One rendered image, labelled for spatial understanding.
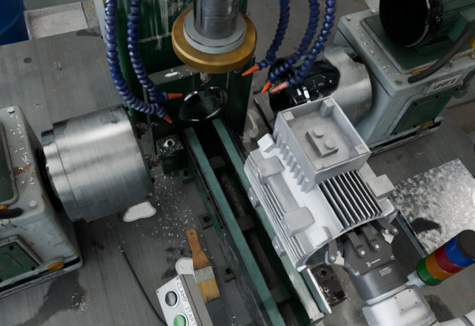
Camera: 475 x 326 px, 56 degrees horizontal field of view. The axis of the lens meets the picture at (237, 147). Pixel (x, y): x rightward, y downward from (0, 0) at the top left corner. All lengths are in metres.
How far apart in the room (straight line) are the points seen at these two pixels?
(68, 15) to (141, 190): 1.58
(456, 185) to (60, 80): 1.29
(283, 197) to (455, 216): 0.74
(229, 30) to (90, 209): 0.50
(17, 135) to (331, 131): 0.67
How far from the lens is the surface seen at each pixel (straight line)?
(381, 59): 1.25
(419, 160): 1.56
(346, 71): 1.19
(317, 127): 0.71
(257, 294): 1.11
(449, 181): 1.41
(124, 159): 1.00
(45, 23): 2.47
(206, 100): 1.22
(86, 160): 1.00
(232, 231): 1.16
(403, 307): 0.69
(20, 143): 1.06
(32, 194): 0.99
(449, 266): 1.02
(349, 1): 1.98
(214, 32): 0.90
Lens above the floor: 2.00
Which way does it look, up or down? 58 degrees down
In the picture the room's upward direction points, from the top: 9 degrees clockwise
